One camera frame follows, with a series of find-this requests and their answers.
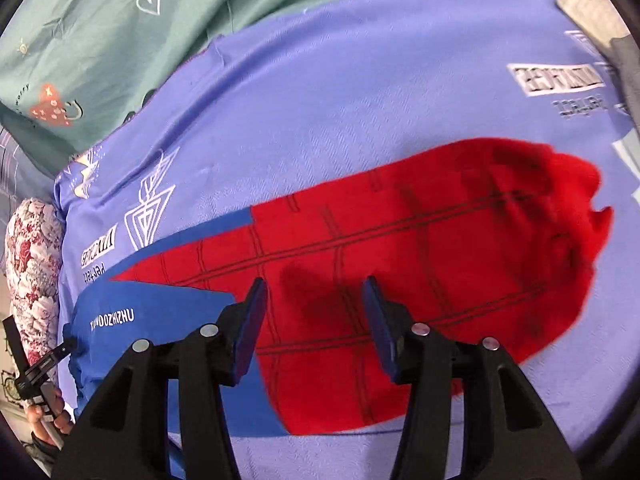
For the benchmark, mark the person's left hand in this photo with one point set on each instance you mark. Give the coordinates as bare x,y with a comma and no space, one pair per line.
49,421

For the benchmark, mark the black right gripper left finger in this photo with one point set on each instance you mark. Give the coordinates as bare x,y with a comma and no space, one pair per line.
122,432

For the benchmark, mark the green heart print blanket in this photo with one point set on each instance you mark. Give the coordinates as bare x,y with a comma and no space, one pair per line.
72,71

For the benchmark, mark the grey plaid bed sheet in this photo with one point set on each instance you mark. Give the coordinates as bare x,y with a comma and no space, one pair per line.
20,180

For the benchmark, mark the red floral pillow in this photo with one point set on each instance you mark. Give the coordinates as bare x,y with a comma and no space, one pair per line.
33,258

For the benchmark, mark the red and blue pants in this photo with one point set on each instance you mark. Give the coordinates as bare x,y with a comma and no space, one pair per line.
484,237

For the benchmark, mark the grey clothing pile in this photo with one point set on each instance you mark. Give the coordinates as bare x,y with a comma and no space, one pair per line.
626,56

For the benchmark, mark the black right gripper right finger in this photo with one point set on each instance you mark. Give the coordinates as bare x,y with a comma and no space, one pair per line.
508,432

